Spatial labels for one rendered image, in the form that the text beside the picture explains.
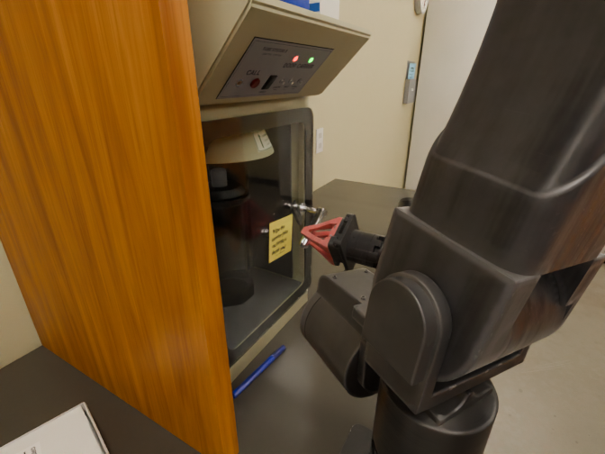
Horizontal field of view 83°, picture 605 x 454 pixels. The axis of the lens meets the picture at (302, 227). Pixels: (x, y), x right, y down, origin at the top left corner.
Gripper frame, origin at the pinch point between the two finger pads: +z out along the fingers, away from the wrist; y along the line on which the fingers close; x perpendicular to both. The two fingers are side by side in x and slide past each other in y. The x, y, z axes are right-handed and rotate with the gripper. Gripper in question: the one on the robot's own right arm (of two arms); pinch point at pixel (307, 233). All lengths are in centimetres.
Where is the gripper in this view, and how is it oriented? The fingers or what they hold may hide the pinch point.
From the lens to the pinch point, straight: 63.8
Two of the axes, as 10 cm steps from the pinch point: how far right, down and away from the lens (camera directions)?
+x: -4.3, 7.8, -4.5
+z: -8.6, -2.1, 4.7
